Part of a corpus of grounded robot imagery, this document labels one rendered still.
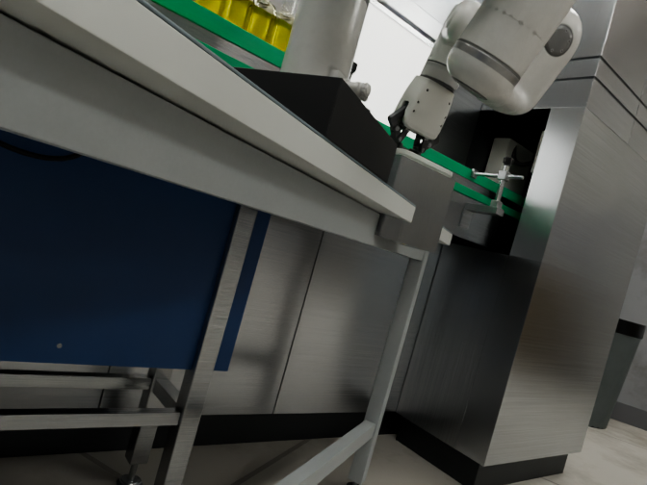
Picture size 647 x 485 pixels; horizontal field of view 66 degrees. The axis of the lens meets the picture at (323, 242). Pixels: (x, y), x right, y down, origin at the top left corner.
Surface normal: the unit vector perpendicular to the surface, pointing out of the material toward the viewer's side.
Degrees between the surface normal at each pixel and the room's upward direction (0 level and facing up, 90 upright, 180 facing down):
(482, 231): 90
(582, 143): 90
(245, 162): 90
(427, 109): 107
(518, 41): 113
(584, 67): 90
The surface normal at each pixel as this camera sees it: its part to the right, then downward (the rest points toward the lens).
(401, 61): 0.60, 0.18
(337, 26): 0.34, 0.07
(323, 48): 0.14, 0.01
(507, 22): -0.34, 0.18
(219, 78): 0.88, 0.25
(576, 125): -0.75, -0.20
